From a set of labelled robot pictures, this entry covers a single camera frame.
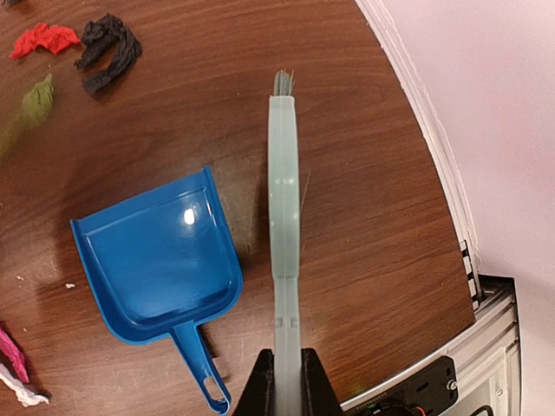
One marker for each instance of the blue plastic dustpan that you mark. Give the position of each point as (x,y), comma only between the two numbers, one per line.
(162,263)

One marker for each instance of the pink paper scrap lower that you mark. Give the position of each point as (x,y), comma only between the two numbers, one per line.
(15,356)

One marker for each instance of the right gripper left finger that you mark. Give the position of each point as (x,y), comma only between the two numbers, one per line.
(257,398)

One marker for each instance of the white paper scrap lower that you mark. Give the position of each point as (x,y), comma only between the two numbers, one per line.
(23,394)

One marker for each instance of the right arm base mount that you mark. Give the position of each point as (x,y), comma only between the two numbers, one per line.
(431,391)

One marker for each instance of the mint green hand brush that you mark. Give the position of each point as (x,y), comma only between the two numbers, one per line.
(284,232)

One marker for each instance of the aluminium front frame rail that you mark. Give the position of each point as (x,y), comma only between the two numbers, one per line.
(487,354)

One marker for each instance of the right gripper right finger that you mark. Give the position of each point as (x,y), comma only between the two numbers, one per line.
(318,396)

